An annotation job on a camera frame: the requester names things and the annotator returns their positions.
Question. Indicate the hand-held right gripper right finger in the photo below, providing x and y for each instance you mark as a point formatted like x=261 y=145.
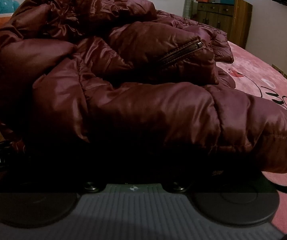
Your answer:
x=176 y=187

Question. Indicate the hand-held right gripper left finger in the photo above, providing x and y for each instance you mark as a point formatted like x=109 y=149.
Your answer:
x=91 y=187

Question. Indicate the maroon puffer jacket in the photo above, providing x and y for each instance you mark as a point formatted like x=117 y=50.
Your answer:
x=133 y=110

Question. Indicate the pink printed blanket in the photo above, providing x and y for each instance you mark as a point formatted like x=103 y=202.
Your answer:
x=258 y=67

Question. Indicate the wooden cabinet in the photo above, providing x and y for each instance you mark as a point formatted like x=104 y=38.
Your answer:
x=221 y=17

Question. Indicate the wooden bed frame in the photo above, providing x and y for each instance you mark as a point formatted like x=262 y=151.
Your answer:
x=284 y=75

